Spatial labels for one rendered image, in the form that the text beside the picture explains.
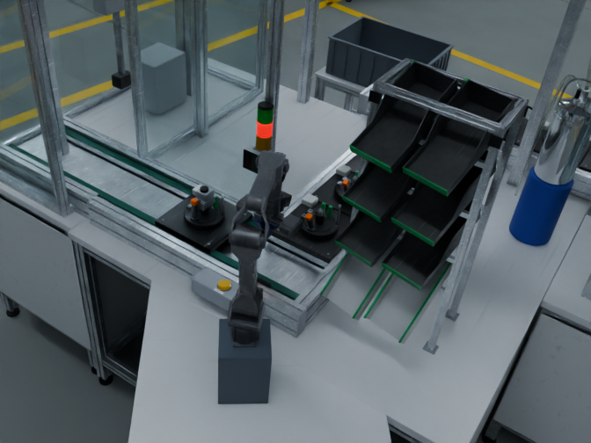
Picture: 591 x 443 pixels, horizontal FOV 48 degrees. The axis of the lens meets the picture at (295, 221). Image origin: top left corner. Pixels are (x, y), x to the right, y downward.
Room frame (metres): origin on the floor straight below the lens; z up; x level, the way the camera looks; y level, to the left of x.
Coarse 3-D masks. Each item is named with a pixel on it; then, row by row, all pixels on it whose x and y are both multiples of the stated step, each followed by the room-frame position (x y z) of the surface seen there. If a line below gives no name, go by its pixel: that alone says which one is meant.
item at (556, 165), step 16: (576, 80) 2.01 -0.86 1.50; (560, 96) 2.02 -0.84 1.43; (576, 96) 2.00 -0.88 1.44; (560, 112) 1.97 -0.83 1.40; (576, 112) 1.94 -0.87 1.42; (560, 128) 1.95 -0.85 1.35; (576, 128) 1.92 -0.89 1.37; (544, 144) 1.98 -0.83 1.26; (560, 144) 1.93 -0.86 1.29; (576, 144) 1.92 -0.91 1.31; (544, 160) 1.96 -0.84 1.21; (560, 160) 1.93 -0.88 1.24; (576, 160) 1.93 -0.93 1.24; (544, 176) 1.94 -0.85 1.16; (560, 176) 1.92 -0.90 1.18
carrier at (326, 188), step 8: (344, 168) 2.11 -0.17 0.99; (336, 176) 2.08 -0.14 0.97; (344, 176) 2.08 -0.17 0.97; (352, 176) 2.09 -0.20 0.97; (328, 184) 2.02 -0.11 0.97; (336, 184) 2.00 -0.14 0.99; (320, 192) 1.96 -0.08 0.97; (328, 192) 1.97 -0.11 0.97; (336, 192) 1.95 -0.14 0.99; (320, 200) 1.92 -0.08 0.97; (328, 200) 1.92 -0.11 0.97; (336, 200) 1.93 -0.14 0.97; (336, 208) 1.88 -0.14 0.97; (344, 208) 1.88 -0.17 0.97; (352, 208) 1.89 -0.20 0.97
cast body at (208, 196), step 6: (204, 186) 1.76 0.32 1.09; (198, 192) 1.74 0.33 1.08; (204, 192) 1.74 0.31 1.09; (210, 192) 1.75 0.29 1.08; (198, 198) 1.75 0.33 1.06; (204, 198) 1.73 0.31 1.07; (210, 198) 1.75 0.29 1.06; (198, 204) 1.73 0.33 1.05; (204, 204) 1.72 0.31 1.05; (210, 204) 1.75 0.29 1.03; (204, 210) 1.72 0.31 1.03
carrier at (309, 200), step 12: (300, 204) 1.88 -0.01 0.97; (312, 204) 1.87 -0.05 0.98; (324, 204) 1.81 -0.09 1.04; (300, 216) 1.81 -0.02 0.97; (324, 216) 1.76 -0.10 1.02; (336, 216) 1.83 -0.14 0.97; (348, 216) 1.84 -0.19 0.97; (276, 228) 1.74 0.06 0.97; (324, 228) 1.74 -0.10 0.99; (336, 228) 1.74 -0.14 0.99; (288, 240) 1.68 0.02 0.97; (300, 240) 1.68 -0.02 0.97; (312, 240) 1.69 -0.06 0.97; (324, 240) 1.70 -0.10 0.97; (312, 252) 1.64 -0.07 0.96; (324, 252) 1.63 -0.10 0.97; (336, 252) 1.64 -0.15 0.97
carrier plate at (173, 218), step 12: (180, 204) 1.81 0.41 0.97; (228, 204) 1.84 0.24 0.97; (168, 216) 1.74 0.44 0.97; (180, 216) 1.75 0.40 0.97; (228, 216) 1.77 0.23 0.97; (168, 228) 1.68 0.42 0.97; (180, 228) 1.69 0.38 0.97; (192, 228) 1.69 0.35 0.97; (216, 228) 1.71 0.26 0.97; (228, 228) 1.71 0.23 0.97; (192, 240) 1.63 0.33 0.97; (204, 240) 1.64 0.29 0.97; (216, 240) 1.64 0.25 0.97
